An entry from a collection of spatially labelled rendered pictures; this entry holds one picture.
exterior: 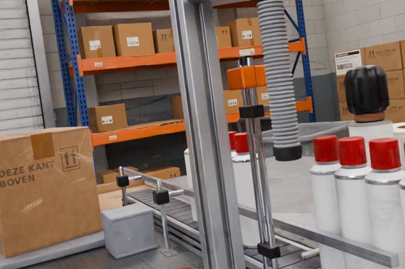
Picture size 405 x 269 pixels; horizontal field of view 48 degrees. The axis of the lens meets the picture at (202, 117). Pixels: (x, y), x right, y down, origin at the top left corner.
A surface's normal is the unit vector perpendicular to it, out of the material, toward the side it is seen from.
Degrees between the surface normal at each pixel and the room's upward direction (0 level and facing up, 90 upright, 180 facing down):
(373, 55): 90
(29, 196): 90
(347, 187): 90
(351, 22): 90
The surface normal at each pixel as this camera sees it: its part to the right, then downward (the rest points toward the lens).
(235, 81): -0.89, 0.14
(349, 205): -0.70, 0.13
